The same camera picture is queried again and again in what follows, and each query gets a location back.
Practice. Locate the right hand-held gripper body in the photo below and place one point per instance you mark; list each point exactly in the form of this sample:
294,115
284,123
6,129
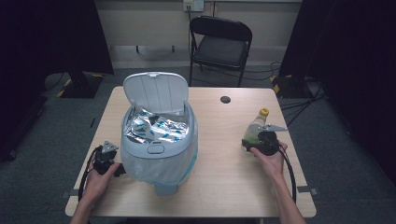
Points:
268,143

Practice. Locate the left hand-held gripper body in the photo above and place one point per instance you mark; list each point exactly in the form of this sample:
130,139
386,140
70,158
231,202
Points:
104,161

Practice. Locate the clear bottle with yellow cap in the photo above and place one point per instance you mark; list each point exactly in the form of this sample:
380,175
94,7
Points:
256,124

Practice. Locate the clear plastic bin liner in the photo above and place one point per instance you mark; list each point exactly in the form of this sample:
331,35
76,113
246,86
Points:
155,171

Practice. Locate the silver foil packet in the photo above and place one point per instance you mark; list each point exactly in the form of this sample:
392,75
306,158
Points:
155,127

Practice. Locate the grey bin with white lid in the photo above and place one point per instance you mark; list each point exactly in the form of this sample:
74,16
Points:
155,90

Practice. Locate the person's right hand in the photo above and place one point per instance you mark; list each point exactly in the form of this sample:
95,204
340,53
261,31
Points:
274,165

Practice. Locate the person's left hand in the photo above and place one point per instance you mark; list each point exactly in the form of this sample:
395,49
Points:
98,186

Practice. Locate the small dark floor marker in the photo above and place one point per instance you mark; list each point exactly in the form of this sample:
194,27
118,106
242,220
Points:
92,122

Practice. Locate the grey tape strip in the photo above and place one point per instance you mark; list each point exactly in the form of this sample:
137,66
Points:
68,193
306,189

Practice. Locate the round dark table grommet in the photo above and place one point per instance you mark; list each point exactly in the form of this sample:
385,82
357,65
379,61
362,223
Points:
225,99

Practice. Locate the black stand base striped tape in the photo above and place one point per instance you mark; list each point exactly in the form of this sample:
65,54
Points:
82,87
289,88

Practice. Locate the black folding chair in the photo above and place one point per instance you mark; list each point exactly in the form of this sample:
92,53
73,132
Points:
221,46

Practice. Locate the black curtain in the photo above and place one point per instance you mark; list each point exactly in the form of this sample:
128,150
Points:
351,62
46,40

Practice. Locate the white wall socket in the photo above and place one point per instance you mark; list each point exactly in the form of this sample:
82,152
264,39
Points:
193,5

